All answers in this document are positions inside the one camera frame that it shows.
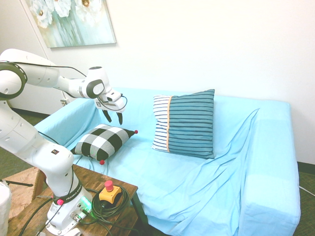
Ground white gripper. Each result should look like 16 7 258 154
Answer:
94 92 128 124

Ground black white checkered pillow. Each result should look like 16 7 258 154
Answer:
70 123 139 165

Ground teal striped pillow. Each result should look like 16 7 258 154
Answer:
151 88 216 159

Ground yellow emergency stop button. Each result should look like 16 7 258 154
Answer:
98 180 122 205

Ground light blue covered sofa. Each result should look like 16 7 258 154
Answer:
33 87 302 236

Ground floral canvas painting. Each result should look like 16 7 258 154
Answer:
21 0 117 49

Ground wooden table with black legs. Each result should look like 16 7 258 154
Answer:
8 163 150 236

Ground white fabric object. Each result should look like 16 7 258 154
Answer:
0 180 13 236

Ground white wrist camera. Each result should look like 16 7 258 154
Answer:
105 89 122 102

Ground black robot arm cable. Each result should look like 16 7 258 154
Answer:
0 59 88 80

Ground coiled black cable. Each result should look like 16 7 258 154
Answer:
91 186 139 236

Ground white floor cable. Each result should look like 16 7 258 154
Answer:
298 185 315 197

